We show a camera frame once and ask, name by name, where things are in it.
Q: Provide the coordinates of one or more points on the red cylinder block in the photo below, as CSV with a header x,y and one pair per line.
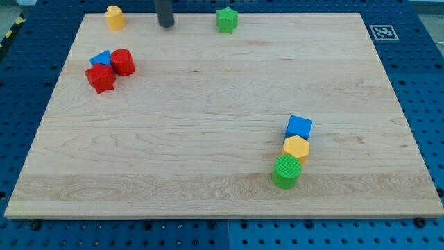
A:
x,y
122,62

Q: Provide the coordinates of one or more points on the white fiducial marker tag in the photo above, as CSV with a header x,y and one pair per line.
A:
x,y
383,32

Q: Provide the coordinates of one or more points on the green star block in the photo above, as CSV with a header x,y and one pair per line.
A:
x,y
226,20

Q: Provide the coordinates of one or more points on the green cylinder block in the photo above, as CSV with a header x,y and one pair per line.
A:
x,y
286,172

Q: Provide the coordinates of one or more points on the light wooden board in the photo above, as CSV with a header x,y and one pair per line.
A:
x,y
195,131

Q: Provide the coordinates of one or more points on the yellow hexagon block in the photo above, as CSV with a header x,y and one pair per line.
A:
x,y
297,147

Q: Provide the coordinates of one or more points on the red star block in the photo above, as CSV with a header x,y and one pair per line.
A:
x,y
101,77

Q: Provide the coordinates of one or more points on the yellow heart block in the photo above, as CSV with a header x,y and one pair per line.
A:
x,y
114,18

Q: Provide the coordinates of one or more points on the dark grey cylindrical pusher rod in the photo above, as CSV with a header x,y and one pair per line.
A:
x,y
164,11

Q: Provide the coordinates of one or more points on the blue triangle block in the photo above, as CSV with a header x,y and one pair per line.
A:
x,y
101,58

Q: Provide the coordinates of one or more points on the blue cube block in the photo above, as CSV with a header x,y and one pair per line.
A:
x,y
298,126

